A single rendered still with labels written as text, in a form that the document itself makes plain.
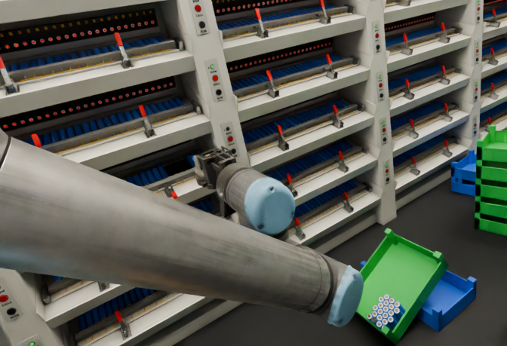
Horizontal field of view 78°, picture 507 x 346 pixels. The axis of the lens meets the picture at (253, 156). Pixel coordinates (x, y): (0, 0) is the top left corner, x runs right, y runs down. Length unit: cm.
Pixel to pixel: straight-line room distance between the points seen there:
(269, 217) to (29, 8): 72
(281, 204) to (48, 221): 39
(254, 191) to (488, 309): 96
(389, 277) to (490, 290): 32
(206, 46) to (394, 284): 98
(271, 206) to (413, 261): 80
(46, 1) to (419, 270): 130
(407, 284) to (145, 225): 105
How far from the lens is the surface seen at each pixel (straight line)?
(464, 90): 200
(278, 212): 55
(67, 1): 93
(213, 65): 97
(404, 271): 125
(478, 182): 155
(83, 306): 111
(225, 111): 99
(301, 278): 44
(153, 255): 28
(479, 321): 128
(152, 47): 100
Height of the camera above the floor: 92
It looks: 19 degrees down
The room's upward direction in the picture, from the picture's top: 13 degrees counter-clockwise
